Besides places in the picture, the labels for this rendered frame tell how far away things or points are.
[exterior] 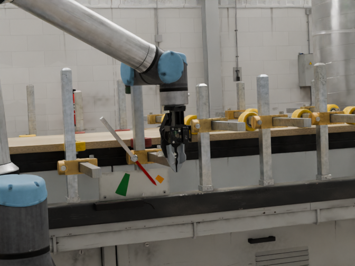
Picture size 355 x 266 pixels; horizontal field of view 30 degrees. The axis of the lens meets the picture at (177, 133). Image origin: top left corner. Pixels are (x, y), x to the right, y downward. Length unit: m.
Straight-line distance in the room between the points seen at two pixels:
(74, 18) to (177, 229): 1.03
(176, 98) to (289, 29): 8.74
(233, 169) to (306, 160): 0.34
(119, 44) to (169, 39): 8.17
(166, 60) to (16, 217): 0.60
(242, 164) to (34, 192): 1.30
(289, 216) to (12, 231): 1.33
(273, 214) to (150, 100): 7.33
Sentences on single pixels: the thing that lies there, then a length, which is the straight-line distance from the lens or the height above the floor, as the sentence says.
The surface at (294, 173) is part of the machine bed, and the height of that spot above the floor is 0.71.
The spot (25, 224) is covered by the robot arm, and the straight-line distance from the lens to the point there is 1.64.
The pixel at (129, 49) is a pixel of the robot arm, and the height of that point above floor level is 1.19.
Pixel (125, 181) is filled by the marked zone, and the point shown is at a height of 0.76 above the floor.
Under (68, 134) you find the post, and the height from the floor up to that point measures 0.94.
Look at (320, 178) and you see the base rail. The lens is 2.68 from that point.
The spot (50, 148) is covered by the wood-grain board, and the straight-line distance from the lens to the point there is 2.54.
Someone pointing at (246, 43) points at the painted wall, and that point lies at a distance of 10.41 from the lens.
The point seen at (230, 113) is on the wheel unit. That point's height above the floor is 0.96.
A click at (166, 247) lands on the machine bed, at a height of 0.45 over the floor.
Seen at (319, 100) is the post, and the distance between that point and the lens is 2.66.
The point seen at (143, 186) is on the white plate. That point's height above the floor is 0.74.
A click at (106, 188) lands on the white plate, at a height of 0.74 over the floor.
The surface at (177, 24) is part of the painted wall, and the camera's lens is 10.04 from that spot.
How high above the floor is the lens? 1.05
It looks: 3 degrees down
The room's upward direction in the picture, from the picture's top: 3 degrees counter-clockwise
